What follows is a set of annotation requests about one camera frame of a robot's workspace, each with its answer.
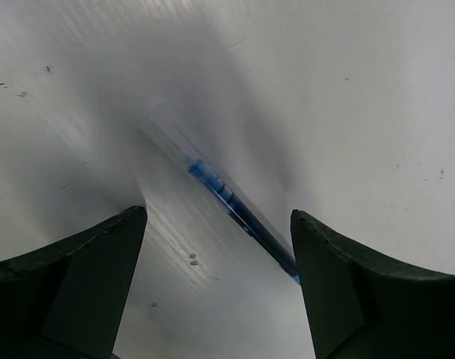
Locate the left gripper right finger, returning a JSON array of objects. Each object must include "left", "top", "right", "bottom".
[{"left": 291, "top": 210, "right": 455, "bottom": 358}]

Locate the blue pen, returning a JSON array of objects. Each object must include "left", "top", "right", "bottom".
[{"left": 139, "top": 102, "right": 300, "bottom": 283}]

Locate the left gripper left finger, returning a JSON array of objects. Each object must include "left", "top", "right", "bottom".
[{"left": 0, "top": 206, "right": 147, "bottom": 358}]

